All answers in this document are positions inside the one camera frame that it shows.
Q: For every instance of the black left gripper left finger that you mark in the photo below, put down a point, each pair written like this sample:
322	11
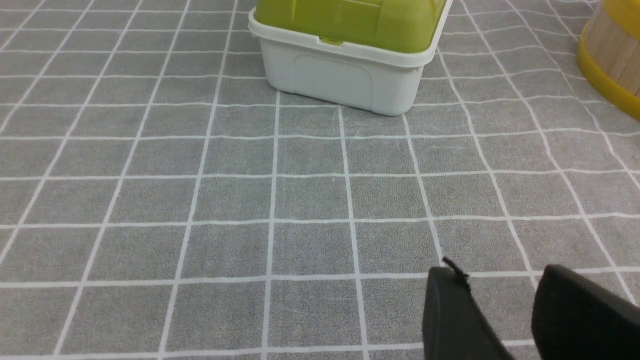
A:
453	326

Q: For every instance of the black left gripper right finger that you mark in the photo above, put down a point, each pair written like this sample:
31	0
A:
574	318

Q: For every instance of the bamboo steamer basket yellow rim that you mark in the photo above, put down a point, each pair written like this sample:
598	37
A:
608	53

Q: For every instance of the green and white storage box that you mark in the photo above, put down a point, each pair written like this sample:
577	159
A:
366	54

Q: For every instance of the grey checked tablecloth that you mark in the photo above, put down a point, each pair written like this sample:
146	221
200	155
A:
159	200

